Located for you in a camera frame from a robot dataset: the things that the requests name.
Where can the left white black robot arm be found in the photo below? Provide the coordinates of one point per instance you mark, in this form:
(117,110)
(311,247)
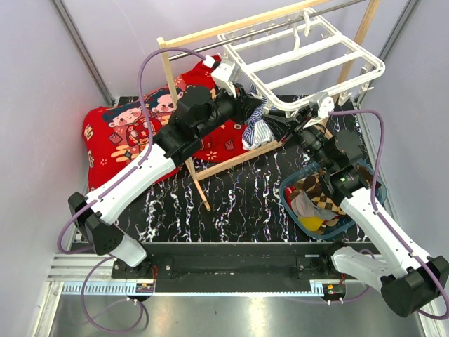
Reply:
(198,114)

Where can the aluminium frame rail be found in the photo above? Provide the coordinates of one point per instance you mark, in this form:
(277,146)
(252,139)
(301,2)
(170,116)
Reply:
(70,268)

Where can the blue striped cloth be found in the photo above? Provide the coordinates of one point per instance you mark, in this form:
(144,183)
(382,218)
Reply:
(257,131)

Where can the left vertical aluminium post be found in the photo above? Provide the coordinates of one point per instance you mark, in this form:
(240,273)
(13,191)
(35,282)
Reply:
(74,34)

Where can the vertical aluminium post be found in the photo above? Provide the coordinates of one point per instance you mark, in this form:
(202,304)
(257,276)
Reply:
(74,34)
(398,28)

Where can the red cartoon pillow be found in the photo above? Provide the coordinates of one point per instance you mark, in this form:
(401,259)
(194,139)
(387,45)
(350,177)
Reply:
(114,136)

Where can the grey sock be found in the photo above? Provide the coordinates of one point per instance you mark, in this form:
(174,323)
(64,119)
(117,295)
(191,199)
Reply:
(303,207)

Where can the yellow sock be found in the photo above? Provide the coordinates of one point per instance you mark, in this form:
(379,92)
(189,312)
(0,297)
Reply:
(312,223)

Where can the wooden drying rack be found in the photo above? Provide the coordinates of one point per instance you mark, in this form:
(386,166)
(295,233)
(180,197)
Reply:
(312,33)

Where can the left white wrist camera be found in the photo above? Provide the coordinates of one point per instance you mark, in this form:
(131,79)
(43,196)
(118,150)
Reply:
(223,73)

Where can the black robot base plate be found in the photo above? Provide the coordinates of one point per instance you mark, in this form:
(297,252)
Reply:
(172,260)

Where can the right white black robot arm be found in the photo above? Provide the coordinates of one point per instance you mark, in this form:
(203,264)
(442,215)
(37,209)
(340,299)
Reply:
(407,277)

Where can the brown argyle sock in bin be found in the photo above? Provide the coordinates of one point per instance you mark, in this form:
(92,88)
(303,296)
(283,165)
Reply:
(324,207)

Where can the right vertical aluminium post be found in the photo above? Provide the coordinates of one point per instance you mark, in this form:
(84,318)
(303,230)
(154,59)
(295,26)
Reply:
(398,28)

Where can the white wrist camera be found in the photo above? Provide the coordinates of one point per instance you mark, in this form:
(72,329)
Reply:
(223,73)
(321,105)

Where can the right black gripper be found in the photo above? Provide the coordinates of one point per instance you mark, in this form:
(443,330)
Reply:
(292,126)

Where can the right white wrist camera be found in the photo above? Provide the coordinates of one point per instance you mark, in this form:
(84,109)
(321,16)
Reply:
(321,105)

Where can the white plastic clip hanger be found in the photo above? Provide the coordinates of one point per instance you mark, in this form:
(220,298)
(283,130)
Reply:
(291,93)

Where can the clear blue plastic bin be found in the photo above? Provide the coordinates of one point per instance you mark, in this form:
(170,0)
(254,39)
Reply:
(292,186)

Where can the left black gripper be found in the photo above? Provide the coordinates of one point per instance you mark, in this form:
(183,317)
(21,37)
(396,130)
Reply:
(245,104)

